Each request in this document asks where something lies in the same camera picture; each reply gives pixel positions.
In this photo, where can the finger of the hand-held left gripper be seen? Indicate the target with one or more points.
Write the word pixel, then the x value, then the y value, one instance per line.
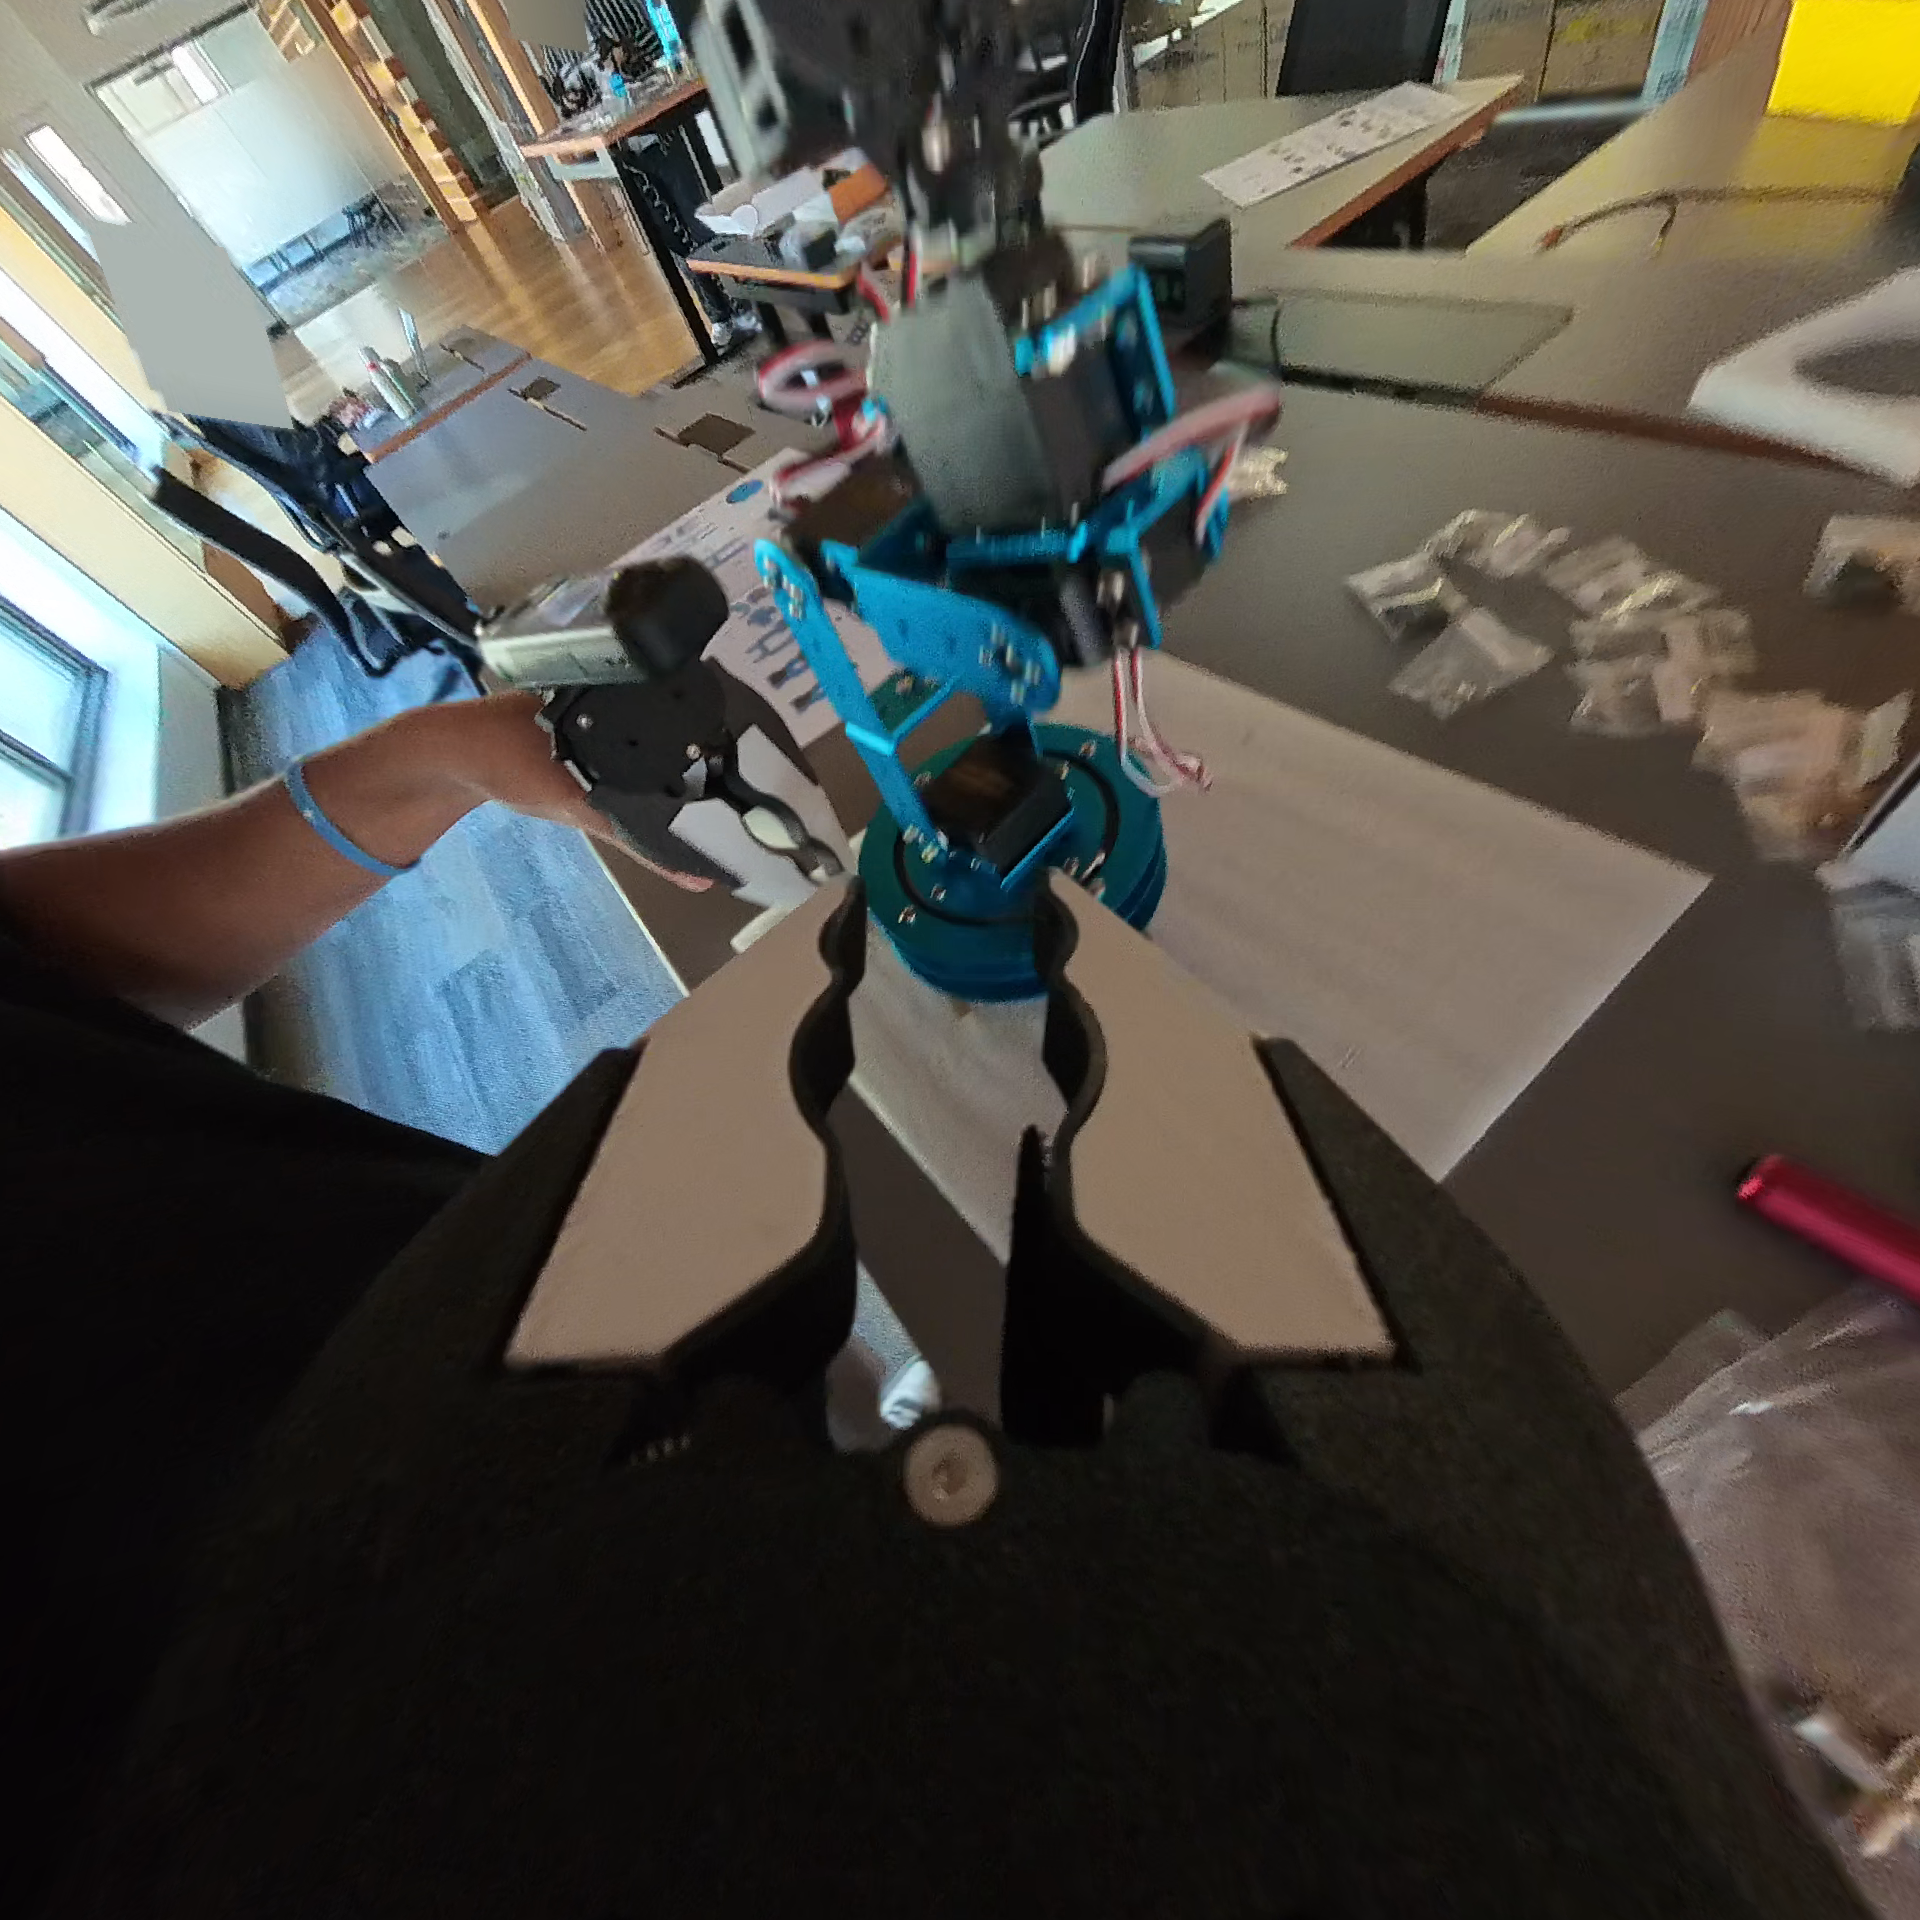
pixel 772 750
pixel 795 842

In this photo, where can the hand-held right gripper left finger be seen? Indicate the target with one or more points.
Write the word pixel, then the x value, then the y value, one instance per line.
pixel 674 1185

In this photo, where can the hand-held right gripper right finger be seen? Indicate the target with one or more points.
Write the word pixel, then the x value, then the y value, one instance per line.
pixel 1215 1201

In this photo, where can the blue toy robot arm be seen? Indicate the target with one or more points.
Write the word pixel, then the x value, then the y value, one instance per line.
pixel 961 451

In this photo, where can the person's left forearm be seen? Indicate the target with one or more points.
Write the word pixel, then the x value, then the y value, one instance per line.
pixel 165 885

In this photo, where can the person's left hand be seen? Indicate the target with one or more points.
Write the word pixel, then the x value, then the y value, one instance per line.
pixel 481 750

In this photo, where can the printed instruction sheet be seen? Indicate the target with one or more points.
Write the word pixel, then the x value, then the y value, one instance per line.
pixel 721 525

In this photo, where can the flat cardboard sheet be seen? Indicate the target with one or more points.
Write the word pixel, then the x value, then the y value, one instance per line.
pixel 494 480

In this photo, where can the white foam mat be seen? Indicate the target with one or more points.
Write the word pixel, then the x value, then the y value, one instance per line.
pixel 1351 901

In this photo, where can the blue wristband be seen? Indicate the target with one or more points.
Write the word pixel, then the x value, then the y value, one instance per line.
pixel 339 840

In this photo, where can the black office chair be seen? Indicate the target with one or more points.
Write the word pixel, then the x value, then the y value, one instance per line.
pixel 300 495

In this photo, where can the person's dark clothing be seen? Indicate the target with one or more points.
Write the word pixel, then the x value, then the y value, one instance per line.
pixel 150 1201

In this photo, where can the wooden background table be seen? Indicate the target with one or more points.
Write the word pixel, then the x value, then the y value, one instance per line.
pixel 615 121

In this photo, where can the red metal tool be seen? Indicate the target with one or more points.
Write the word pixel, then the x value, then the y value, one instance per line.
pixel 1831 1223

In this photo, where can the small black box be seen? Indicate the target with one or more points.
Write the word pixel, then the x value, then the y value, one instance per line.
pixel 1184 278

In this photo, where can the large clear plastic bag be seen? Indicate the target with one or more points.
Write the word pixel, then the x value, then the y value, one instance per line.
pixel 1801 1470

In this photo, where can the pile of small screw bags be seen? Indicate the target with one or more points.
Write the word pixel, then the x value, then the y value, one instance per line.
pixel 1635 631

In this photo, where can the white printed paper sheet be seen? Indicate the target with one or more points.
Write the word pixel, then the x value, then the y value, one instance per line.
pixel 1351 143

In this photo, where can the yellow box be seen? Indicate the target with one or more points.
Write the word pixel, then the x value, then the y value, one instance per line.
pixel 1844 52

